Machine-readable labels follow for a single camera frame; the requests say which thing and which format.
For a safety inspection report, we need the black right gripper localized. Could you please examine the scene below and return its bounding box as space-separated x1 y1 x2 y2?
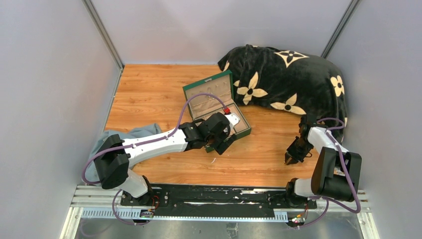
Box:
285 136 313 165

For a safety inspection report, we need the green jewelry box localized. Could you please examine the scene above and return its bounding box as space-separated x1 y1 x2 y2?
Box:
182 70 251 139

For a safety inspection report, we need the green jewelry tray insert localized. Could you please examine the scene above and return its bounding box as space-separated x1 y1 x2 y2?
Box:
196 103 251 135

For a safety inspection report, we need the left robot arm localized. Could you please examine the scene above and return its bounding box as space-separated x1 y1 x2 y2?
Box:
93 112 240 206

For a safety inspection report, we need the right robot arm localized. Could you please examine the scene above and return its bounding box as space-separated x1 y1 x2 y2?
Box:
284 115 362 208

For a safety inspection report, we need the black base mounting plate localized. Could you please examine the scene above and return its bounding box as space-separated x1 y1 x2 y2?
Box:
118 184 317 219

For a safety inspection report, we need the black floral plush blanket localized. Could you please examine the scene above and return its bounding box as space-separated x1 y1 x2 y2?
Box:
217 44 348 128

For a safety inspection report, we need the light blue cloth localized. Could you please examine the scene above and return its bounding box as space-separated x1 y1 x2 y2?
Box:
84 123 163 184

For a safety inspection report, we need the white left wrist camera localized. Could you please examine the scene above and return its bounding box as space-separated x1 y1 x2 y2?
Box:
224 113 240 131

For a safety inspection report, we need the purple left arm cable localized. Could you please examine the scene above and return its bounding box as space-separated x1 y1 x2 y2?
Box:
81 93 231 226

